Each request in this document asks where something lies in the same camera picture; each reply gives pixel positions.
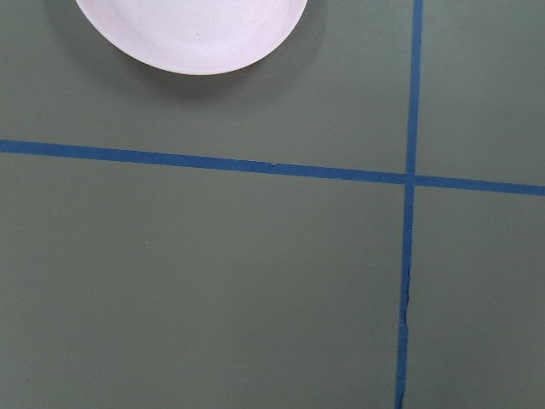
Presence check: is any pink plate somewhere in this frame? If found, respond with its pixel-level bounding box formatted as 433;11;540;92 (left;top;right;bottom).
77;0;307;76

